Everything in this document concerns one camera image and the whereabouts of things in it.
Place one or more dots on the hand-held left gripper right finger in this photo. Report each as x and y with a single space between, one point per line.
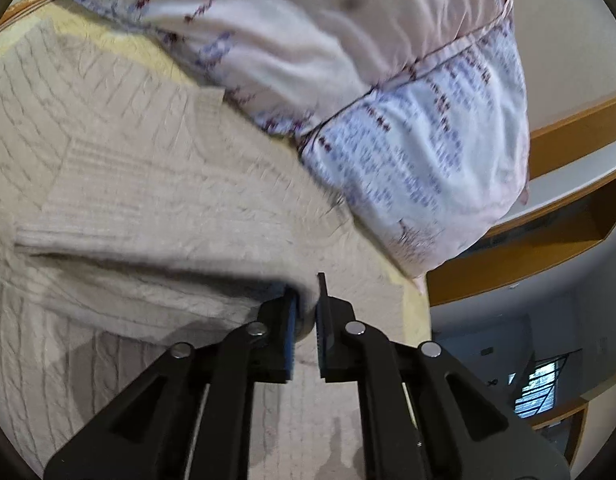
322 345

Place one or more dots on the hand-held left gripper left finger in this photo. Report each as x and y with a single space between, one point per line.
289 340

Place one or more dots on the white floral tree print pillow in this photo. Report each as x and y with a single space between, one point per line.
423 160

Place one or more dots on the window with metal grille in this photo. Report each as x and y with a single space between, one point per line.
538 390

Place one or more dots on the pink floral pillow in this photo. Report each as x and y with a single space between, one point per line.
268 35

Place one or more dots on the wooden headboard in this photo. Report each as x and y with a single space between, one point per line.
563 135

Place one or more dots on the yellow patterned bed sheet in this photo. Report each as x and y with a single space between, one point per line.
133 45

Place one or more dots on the wooden bed frame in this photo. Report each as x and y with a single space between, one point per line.
25 7

